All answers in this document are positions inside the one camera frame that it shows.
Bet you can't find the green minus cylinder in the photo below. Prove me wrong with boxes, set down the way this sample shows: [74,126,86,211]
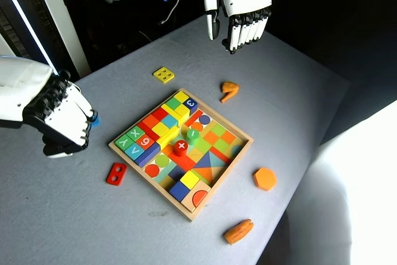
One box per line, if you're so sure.
[185,128,201,146]

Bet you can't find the white frame post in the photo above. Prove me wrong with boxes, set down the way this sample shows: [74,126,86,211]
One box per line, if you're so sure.
[29,0,91,78]

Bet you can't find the bright light strip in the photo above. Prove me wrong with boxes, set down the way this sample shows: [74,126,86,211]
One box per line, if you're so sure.
[0,0,60,75]

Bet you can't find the red plus cylinder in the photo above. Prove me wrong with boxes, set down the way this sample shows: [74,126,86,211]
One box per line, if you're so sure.
[172,140,189,158]

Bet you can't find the red two-hole block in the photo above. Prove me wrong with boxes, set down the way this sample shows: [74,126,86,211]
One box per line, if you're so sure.
[105,162,128,187]

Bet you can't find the orange hexagon block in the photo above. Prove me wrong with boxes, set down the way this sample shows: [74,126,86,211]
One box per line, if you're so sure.
[252,167,278,192]

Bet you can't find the toy fried chicken drumstick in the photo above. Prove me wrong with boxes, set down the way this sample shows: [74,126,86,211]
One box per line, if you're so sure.
[220,81,241,104]

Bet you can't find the yellow four-hole block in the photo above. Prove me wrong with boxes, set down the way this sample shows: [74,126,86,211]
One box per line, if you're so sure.
[152,66,176,85]

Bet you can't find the grey table cloth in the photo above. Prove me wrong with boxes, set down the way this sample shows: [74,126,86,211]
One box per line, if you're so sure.
[0,16,351,265]

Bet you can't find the wooden puzzle tray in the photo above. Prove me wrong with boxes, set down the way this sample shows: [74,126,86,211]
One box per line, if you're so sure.
[108,87,254,223]

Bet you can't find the white cable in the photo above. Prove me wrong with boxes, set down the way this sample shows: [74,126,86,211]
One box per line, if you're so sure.
[160,0,181,25]

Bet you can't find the toy orange sweet potato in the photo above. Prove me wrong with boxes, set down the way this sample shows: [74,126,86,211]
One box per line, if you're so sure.
[223,218,254,246]

